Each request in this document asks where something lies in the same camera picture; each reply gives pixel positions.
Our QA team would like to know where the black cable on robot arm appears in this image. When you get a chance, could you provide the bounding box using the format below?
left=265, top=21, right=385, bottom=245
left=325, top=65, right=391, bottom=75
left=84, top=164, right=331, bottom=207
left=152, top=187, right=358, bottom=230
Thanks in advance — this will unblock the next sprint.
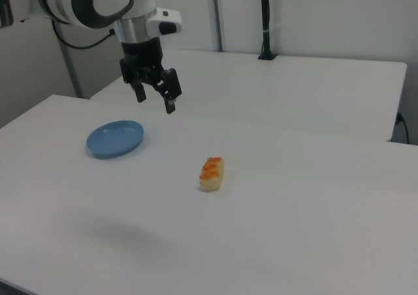
left=51, top=20, right=116, bottom=50

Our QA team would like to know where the blue oval plastic plate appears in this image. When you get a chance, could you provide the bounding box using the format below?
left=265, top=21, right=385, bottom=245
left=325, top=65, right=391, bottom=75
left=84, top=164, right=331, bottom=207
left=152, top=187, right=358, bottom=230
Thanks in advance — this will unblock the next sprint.
left=86, top=119, right=146, bottom=161

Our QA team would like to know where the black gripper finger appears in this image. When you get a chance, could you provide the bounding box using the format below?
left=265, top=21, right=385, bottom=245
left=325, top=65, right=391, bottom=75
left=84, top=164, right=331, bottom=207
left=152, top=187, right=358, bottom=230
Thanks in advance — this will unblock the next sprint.
left=153, top=67, right=183, bottom=115
left=131, top=77, right=147, bottom=104

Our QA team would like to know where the bread roll with orange topping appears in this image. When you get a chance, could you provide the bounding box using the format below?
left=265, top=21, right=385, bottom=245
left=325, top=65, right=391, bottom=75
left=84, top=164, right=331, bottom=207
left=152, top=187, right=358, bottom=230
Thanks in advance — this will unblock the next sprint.
left=198, top=156, right=226, bottom=193

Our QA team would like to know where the black camera pole with base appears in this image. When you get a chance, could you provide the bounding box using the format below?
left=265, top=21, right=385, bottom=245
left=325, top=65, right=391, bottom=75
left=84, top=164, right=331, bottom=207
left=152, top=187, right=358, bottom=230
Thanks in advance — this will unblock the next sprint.
left=257, top=0, right=278, bottom=61

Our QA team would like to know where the grey metal partition post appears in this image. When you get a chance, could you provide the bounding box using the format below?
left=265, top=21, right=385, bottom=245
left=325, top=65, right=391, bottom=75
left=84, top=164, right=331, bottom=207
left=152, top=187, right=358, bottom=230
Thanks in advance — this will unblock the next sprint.
left=58, top=42, right=84, bottom=99
left=207, top=0, right=227, bottom=52

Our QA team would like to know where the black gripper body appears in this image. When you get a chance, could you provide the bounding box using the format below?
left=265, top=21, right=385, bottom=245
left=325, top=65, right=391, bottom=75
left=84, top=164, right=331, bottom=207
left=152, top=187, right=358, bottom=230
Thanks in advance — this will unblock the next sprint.
left=119, top=37, right=166, bottom=85

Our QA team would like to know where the black cable behind table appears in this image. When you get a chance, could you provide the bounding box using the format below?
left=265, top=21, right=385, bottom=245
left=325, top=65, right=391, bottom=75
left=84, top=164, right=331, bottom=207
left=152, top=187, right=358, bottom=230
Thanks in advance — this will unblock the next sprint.
left=396, top=112, right=411, bottom=144

